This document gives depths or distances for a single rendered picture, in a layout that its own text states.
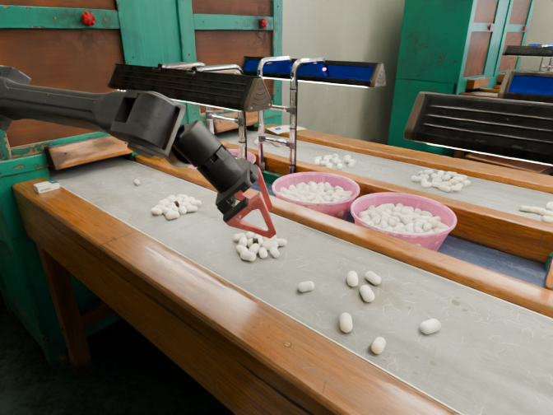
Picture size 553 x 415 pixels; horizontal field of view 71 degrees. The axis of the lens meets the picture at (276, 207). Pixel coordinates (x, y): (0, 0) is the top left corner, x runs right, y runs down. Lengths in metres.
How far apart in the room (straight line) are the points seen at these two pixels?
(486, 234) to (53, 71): 1.38
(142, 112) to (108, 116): 0.06
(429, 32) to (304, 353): 3.19
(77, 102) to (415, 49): 3.18
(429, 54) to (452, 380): 3.11
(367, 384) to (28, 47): 1.30
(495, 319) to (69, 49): 1.39
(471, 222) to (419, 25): 2.63
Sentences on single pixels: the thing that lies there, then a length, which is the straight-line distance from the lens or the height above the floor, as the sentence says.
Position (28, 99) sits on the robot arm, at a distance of 0.77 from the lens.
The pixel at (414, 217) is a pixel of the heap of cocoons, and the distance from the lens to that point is 1.13.
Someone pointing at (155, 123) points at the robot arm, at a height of 1.08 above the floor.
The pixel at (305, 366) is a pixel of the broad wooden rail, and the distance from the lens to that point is 0.60.
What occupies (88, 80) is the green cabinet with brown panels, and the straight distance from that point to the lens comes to 1.53.
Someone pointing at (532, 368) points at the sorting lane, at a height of 0.74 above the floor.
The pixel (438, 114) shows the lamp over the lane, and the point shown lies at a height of 1.08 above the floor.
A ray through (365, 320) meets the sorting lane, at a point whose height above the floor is 0.74.
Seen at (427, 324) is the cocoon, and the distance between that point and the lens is 0.71.
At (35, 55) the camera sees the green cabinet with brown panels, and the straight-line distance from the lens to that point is 1.47.
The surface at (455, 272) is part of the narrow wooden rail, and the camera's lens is 0.86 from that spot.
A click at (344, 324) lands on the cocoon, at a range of 0.68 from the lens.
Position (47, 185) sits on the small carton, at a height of 0.78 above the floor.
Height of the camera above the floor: 1.20
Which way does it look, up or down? 24 degrees down
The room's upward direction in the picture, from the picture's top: straight up
